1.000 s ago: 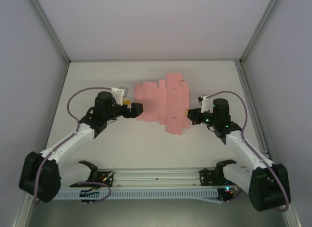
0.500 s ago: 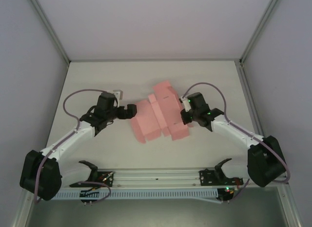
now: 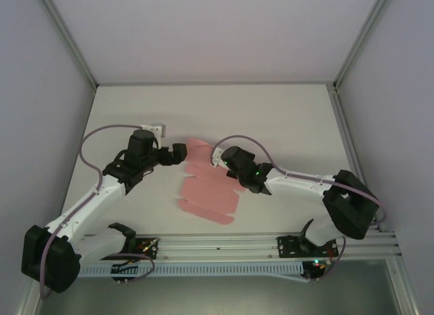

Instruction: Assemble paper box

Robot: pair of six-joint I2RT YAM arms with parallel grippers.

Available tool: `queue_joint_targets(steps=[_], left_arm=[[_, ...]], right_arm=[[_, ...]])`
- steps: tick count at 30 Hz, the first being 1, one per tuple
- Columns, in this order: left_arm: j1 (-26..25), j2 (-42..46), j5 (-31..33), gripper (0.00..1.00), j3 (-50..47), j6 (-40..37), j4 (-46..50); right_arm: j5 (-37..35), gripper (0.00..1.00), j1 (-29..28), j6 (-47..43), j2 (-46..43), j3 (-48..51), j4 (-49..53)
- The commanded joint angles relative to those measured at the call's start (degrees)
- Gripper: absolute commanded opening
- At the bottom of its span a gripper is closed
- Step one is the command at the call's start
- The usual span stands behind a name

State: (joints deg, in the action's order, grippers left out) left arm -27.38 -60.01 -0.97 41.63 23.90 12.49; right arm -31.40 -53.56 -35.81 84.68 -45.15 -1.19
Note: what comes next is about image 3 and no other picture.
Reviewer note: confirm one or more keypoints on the pink cardboard box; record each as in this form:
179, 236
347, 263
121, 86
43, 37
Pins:
210, 196

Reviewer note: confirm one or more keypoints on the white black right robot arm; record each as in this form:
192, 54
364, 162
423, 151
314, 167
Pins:
298, 183

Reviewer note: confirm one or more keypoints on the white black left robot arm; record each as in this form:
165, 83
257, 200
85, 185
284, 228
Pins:
84, 206

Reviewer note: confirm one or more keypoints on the black electronics box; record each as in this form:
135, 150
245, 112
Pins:
315, 271
123, 270

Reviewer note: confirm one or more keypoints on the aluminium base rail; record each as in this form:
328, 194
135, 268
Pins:
217, 244

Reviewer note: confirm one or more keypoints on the aluminium side rail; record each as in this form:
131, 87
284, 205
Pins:
346, 125

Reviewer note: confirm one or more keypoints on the aluminium frame post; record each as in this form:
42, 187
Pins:
366, 30
68, 37

